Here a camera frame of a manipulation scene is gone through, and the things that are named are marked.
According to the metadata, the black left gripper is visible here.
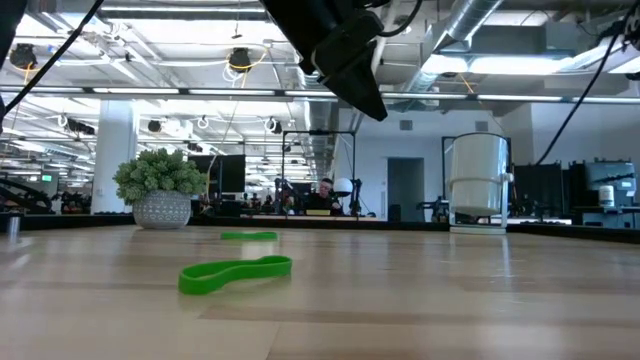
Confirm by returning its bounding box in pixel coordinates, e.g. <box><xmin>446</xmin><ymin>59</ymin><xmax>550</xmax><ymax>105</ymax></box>
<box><xmin>284</xmin><ymin>0</ymin><xmax>389</xmax><ymax>122</ymax></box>

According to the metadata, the green rubber band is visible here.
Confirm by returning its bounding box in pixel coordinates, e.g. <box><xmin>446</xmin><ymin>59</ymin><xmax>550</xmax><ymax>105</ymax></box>
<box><xmin>178</xmin><ymin>254</ymin><xmax>294</xmax><ymax>296</ymax></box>
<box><xmin>220</xmin><ymin>230</ymin><xmax>279</xmax><ymax>242</ymax></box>

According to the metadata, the grey doorway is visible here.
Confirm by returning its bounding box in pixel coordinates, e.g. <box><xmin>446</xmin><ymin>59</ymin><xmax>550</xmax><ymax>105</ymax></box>
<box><xmin>387</xmin><ymin>157</ymin><xmax>425</xmax><ymax>222</ymax></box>

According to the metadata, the person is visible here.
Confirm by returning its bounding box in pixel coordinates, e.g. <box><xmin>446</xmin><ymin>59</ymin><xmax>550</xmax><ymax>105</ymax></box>
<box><xmin>303</xmin><ymin>177</ymin><xmax>344</xmax><ymax>217</ymax></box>

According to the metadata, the white cylindrical canister on stand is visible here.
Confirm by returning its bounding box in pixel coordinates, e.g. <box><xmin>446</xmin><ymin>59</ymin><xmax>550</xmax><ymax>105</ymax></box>
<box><xmin>444</xmin><ymin>132</ymin><xmax>515</xmax><ymax>235</ymax></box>

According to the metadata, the bright ceiling light panel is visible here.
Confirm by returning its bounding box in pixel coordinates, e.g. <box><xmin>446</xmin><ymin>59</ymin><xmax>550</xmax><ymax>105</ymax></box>
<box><xmin>424</xmin><ymin>49</ymin><xmax>636</xmax><ymax>76</ymax></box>

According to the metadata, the black monitor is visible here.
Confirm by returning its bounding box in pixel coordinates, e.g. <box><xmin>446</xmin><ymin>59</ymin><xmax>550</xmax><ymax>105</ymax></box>
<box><xmin>188</xmin><ymin>153</ymin><xmax>247</xmax><ymax>194</ymax></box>

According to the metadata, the black panel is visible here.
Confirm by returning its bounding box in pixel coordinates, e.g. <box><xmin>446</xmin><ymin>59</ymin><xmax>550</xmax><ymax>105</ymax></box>
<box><xmin>513</xmin><ymin>163</ymin><xmax>566</xmax><ymax>217</ymax></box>

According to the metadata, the long ceiling light strip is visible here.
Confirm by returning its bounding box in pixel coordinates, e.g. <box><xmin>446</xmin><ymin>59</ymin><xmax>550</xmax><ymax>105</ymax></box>
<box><xmin>0</xmin><ymin>85</ymin><xmax>640</xmax><ymax>104</ymax></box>

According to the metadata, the green plant in patterned pot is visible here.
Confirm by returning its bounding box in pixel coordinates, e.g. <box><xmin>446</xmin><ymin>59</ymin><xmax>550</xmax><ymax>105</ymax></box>
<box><xmin>112</xmin><ymin>147</ymin><xmax>209</xmax><ymax>231</ymax></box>

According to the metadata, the dark equipment rack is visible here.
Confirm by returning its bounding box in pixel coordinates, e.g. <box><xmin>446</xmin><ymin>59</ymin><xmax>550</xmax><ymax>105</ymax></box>
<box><xmin>569</xmin><ymin>158</ymin><xmax>640</xmax><ymax>227</ymax></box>

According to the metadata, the white building pillar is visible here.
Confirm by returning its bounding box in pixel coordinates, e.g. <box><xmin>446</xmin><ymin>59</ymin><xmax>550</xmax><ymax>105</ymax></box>
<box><xmin>90</xmin><ymin>99</ymin><xmax>137</xmax><ymax>215</ymax></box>

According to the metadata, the silver ribbed ventilation duct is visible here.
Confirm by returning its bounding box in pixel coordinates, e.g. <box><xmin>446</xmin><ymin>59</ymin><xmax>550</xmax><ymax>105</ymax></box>
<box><xmin>299</xmin><ymin>69</ymin><xmax>346</xmax><ymax>171</ymax></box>

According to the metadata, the black left wrist camera cable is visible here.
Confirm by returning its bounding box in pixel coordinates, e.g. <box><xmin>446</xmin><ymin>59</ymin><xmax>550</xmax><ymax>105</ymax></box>
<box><xmin>377</xmin><ymin>0</ymin><xmax>425</xmax><ymax>39</ymax></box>

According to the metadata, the black ceiling cable reel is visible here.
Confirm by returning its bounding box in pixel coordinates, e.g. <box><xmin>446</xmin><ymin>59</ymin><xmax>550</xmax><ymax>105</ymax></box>
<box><xmin>228</xmin><ymin>47</ymin><xmax>253</xmax><ymax>74</ymax></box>
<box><xmin>8</xmin><ymin>42</ymin><xmax>39</xmax><ymax>70</ymax></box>

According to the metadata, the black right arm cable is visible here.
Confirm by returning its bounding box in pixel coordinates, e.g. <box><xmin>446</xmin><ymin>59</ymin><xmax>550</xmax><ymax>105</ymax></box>
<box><xmin>533</xmin><ymin>2</ymin><xmax>640</xmax><ymax>167</ymax></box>

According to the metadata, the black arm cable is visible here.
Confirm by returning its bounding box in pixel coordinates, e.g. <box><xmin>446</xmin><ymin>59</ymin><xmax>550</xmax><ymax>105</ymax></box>
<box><xmin>533</xmin><ymin>2</ymin><xmax>640</xmax><ymax>167</ymax></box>
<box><xmin>0</xmin><ymin>0</ymin><xmax>105</xmax><ymax>115</ymax></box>

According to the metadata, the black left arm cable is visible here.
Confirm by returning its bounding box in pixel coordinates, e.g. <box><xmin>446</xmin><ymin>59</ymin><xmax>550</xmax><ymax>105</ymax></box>
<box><xmin>0</xmin><ymin>0</ymin><xmax>105</xmax><ymax>115</ymax></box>

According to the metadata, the black aluminium table frame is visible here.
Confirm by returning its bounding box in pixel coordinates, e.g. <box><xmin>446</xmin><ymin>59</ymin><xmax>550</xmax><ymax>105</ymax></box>
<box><xmin>0</xmin><ymin>212</ymin><xmax>640</xmax><ymax>246</ymax></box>

